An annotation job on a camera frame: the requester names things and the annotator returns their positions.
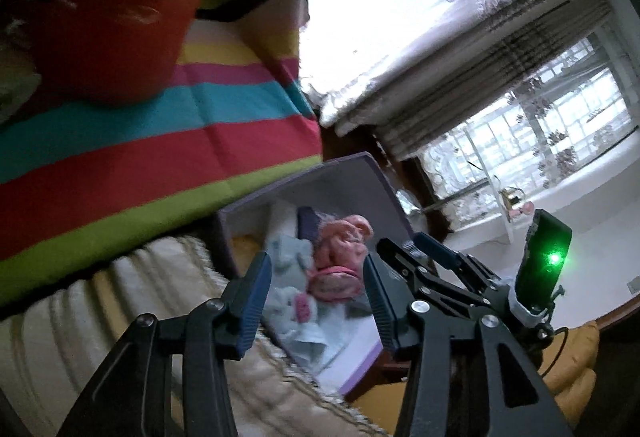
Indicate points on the rainbow striped bed sheet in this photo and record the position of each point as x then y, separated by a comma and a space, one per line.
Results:
150, 147

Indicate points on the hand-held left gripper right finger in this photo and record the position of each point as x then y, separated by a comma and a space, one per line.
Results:
380, 302

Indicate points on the pale pink cloth pink trim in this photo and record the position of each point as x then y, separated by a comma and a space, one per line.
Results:
332, 286

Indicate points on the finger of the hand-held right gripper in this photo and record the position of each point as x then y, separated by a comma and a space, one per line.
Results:
435, 248
400, 259

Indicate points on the purple storage box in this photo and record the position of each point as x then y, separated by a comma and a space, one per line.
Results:
320, 179

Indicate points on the salmon pink garment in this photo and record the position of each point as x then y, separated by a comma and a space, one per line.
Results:
345, 237

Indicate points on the cream ribbed blanket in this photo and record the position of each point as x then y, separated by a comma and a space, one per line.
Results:
100, 297

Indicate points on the light blue cloth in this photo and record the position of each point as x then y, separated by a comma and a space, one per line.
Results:
295, 277

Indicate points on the small pink ornament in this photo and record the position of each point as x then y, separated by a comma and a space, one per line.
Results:
517, 207

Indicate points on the red glossy container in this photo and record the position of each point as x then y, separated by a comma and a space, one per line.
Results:
115, 17

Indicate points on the yellow cushion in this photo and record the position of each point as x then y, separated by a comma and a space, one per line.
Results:
575, 357

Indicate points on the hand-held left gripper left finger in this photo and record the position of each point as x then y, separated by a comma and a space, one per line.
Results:
255, 297

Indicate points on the window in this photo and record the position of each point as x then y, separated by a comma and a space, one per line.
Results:
540, 142

